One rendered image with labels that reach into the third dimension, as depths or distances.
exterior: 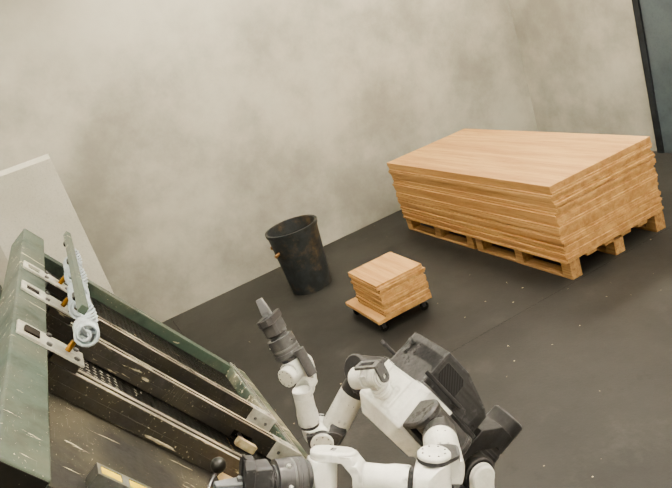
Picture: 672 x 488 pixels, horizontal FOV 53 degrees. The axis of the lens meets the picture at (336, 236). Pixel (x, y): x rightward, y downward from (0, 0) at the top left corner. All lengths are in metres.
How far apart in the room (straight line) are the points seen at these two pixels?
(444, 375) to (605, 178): 3.63
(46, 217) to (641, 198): 4.57
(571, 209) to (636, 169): 0.67
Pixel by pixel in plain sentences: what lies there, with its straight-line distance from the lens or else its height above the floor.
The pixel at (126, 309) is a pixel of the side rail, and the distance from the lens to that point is 3.37.
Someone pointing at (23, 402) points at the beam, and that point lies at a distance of 1.47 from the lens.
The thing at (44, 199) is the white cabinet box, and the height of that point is 1.78.
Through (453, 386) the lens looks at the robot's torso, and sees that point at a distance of 2.04.
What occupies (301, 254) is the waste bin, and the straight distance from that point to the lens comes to 6.30.
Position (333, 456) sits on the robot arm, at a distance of 1.62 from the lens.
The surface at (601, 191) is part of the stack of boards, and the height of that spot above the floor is 0.55.
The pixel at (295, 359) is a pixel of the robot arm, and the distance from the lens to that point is 2.19.
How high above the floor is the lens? 2.42
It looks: 18 degrees down
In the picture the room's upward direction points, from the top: 19 degrees counter-clockwise
